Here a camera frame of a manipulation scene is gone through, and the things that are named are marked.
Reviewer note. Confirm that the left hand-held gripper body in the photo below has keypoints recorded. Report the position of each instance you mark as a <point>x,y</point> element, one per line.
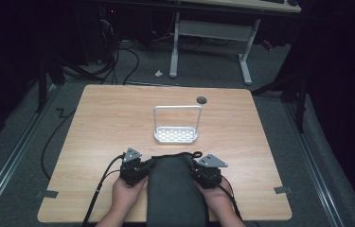
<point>131,168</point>

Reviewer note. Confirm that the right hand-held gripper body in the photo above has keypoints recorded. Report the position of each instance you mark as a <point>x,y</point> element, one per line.
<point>209,173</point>

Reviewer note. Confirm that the grey and yellow cloth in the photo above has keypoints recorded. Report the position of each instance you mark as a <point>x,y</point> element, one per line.
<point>175,189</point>

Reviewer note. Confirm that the person's right hand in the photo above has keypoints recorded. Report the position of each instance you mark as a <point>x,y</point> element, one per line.
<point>216,200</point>

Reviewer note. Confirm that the person's left hand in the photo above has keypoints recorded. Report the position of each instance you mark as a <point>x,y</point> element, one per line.
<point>126,197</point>

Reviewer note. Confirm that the black round table grommet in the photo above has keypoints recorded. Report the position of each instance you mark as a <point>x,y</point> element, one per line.
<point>201,100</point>

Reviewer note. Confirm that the grey tape piece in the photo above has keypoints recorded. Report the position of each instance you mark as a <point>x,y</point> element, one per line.
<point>283,189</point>
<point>47,194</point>

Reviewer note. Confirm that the white crumpled paper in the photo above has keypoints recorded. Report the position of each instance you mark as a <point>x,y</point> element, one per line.
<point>158,73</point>

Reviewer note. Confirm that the black metal stand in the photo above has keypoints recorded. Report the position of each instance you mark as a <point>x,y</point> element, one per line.
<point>42,85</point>
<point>299,104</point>

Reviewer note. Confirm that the small red object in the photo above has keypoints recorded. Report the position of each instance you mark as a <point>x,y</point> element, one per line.
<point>267,44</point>

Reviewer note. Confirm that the dark computer tower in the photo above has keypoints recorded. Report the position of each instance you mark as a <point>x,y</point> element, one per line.
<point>97,31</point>

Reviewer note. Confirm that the metal floor rail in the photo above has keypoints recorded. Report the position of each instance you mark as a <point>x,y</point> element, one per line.
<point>315,170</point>
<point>11,160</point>

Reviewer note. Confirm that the white frame desk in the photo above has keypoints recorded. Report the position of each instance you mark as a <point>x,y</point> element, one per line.
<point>211,30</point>

